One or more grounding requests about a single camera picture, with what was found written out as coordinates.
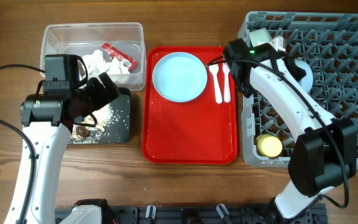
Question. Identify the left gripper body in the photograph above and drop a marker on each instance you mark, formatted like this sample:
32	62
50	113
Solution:
94	96

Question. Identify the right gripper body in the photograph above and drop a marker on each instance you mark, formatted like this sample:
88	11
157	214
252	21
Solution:
288	61

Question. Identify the light blue bowl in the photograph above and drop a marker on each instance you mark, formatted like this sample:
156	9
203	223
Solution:
307	81

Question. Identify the white tissue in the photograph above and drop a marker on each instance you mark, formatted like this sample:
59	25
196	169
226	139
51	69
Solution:
96	64

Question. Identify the rice and peanut leftovers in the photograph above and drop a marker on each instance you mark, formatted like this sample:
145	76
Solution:
101	119

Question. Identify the red snack wrapper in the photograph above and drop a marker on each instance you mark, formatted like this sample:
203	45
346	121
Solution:
126	60

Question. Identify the green bowl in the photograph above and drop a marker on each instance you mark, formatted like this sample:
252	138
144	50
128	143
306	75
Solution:
258	37

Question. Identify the white plastic spoon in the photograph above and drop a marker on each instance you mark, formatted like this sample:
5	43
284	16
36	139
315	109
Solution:
214	69

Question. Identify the light blue plate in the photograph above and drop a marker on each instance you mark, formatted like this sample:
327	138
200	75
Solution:
179	77

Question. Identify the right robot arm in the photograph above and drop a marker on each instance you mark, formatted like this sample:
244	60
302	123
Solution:
325	152

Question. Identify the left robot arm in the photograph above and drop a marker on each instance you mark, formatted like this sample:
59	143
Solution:
48	117

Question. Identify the grey dishwasher rack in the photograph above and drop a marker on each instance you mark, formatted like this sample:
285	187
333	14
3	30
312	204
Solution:
328	43

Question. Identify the black plastic tray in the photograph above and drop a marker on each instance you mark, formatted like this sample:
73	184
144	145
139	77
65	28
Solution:
121	124

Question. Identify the clear plastic bin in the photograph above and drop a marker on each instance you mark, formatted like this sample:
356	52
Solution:
84	38

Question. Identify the pink plastic fork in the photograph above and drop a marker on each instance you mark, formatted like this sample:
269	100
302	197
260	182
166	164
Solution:
227	93

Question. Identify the yellow cup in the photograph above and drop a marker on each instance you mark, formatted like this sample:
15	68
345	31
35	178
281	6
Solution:
268	145

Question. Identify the red serving tray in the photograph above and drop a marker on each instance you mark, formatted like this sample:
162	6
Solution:
196	132

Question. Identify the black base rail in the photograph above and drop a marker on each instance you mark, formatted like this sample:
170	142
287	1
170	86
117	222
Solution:
246	214

